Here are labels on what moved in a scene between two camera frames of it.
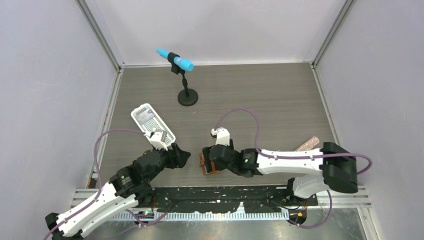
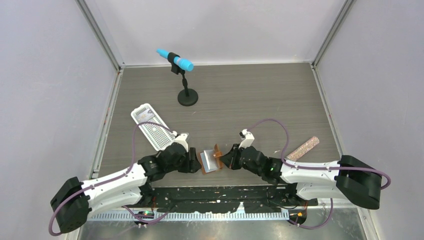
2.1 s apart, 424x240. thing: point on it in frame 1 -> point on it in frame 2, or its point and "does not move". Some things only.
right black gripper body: (206, 150) -> (237, 162)
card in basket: (142, 117) does not move
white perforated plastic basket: (149, 121) does not move
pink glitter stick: (309, 144) does not move
